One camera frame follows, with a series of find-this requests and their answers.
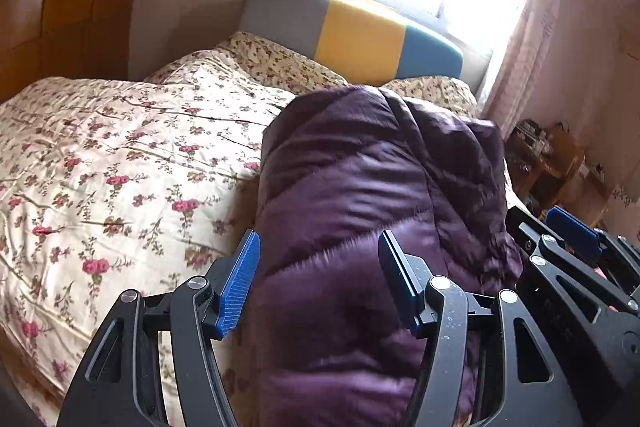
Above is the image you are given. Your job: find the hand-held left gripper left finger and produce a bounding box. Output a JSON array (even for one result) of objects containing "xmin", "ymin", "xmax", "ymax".
[{"xmin": 57, "ymin": 229, "xmax": 262, "ymax": 427}]

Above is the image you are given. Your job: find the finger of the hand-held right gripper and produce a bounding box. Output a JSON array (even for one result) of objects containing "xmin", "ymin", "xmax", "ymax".
[
  {"xmin": 505, "ymin": 206, "xmax": 640, "ymax": 324},
  {"xmin": 544, "ymin": 206, "xmax": 640, "ymax": 293}
]

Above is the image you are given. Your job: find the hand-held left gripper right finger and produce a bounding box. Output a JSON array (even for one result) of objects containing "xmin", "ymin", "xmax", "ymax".
[{"xmin": 377, "ymin": 229, "xmax": 583, "ymax": 427}]

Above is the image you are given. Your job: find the purple quilted down jacket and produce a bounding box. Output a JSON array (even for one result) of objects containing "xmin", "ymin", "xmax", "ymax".
[{"xmin": 252, "ymin": 86, "xmax": 526, "ymax": 427}]

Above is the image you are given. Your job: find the wooden nightstand with clutter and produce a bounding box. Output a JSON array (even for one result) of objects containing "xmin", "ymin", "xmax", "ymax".
[{"xmin": 530, "ymin": 127, "xmax": 608, "ymax": 228}]

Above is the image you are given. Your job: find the cluttered wooden desk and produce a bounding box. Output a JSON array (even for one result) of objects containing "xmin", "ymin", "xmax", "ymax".
[{"xmin": 505, "ymin": 119, "xmax": 556, "ymax": 208}]

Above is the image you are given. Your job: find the large-flower print bed quilt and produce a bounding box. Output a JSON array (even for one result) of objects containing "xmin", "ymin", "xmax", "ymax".
[{"xmin": 0, "ymin": 76, "xmax": 301, "ymax": 427}]

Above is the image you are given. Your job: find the pink patterned curtain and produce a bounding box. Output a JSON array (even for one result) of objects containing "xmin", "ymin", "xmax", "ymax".
[{"xmin": 477, "ymin": 0, "xmax": 571, "ymax": 140}]

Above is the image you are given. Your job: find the floral pillow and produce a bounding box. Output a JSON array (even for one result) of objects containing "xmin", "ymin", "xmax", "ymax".
[{"xmin": 144, "ymin": 31, "xmax": 478, "ymax": 118}]

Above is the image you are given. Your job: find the grey yellow blue headboard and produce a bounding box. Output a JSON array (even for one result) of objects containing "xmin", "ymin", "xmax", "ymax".
[{"xmin": 237, "ymin": 0, "xmax": 493, "ymax": 100}]

